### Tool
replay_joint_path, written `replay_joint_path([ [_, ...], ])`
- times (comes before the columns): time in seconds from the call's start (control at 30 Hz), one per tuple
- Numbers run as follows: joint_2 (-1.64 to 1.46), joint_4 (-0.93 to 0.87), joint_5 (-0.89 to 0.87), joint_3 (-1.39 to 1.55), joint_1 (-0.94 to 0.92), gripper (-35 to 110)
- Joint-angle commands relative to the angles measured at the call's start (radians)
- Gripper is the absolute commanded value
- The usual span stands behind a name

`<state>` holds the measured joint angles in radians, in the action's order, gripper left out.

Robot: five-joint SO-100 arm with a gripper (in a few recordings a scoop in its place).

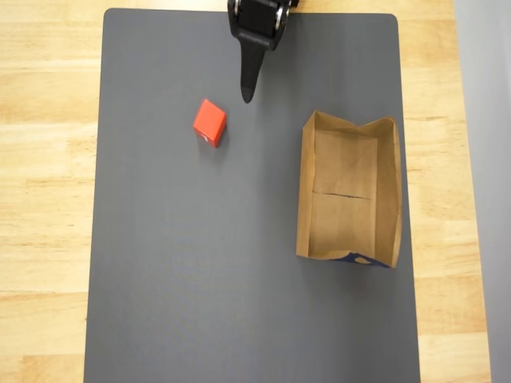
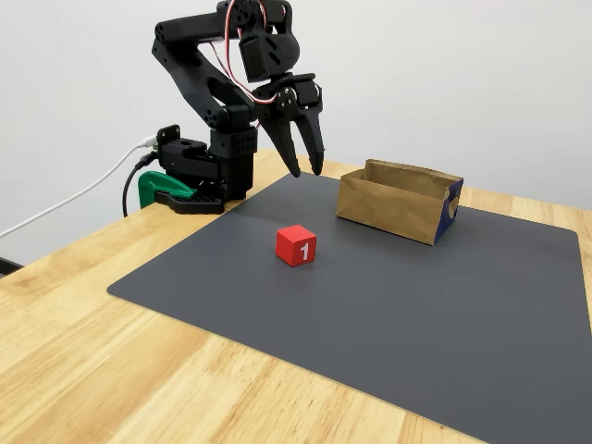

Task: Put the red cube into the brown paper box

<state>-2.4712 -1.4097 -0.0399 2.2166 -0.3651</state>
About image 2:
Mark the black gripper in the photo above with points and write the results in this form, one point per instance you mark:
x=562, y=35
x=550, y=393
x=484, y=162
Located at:
x=292, y=103

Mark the red cube with white print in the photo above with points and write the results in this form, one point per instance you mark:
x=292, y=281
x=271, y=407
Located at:
x=296, y=245

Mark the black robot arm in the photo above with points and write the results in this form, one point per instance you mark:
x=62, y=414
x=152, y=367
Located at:
x=185, y=32

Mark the brown paper box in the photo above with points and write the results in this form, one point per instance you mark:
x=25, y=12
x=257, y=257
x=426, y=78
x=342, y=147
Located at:
x=388, y=208

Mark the green table clamp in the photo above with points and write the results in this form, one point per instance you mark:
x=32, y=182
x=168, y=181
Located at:
x=150, y=185

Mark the grey mat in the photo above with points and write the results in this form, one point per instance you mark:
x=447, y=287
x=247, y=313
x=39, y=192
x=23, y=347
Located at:
x=370, y=324

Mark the dark object behind table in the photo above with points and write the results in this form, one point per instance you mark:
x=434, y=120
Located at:
x=8, y=266

